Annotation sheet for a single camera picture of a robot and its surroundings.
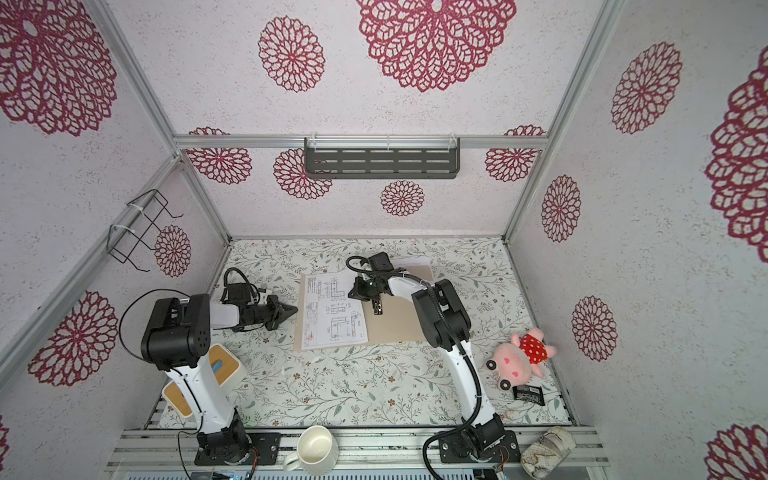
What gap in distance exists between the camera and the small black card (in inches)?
32.1

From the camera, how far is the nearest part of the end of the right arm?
2.79 ft

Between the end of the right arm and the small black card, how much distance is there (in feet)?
1.46

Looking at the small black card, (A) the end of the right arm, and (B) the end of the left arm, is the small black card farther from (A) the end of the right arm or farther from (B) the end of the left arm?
(B) the end of the left arm

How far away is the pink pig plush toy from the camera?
32.2 inches

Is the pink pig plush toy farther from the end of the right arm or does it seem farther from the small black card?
the end of the right arm

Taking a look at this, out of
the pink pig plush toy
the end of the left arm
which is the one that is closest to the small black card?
the pink pig plush toy

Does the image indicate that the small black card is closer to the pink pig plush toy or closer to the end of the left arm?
the pink pig plush toy
